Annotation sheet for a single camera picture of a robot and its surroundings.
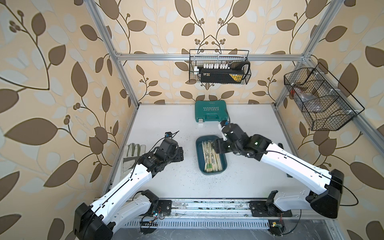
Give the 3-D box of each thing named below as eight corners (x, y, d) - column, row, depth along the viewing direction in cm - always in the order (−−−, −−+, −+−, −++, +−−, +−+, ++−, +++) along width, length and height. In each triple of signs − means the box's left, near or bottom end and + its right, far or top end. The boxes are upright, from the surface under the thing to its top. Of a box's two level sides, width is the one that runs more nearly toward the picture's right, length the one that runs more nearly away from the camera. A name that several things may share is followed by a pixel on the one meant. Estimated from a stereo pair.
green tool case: (194, 122, 111) (194, 118, 107) (194, 102, 124) (194, 98, 121) (227, 122, 111) (228, 118, 107) (224, 102, 124) (225, 98, 121)
